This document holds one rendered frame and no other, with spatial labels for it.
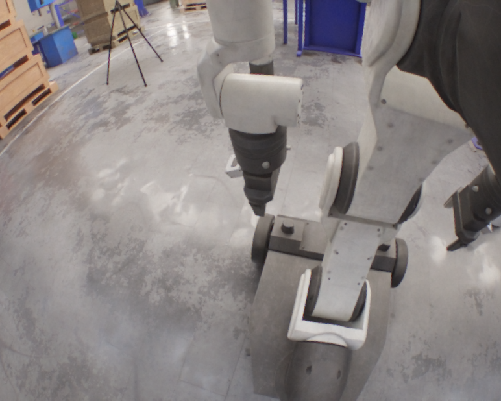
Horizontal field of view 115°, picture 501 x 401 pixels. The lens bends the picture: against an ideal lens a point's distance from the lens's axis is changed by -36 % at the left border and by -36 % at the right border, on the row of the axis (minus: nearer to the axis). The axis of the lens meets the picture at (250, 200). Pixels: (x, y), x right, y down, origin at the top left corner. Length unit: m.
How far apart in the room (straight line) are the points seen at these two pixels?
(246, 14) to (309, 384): 0.64
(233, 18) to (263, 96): 0.11
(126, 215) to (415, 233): 1.47
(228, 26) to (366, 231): 0.47
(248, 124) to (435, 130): 0.24
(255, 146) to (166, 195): 1.04
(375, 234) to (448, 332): 0.78
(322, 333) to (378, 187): 0.37
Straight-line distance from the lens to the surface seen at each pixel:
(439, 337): 1.20
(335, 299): 0.65
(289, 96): 0.30
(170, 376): 1.02
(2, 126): 4.07
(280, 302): 0.82
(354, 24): 3.37
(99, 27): 5.77
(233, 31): 0.25
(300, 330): 0.63
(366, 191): 0.43
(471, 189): 0.52
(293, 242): 0.86
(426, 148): 0.36
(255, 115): 0.32
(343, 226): 0.55
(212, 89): 0.31
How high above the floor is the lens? 0.96
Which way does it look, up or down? 52 degrees down
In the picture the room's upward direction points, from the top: 6 degrees counter-clockwise
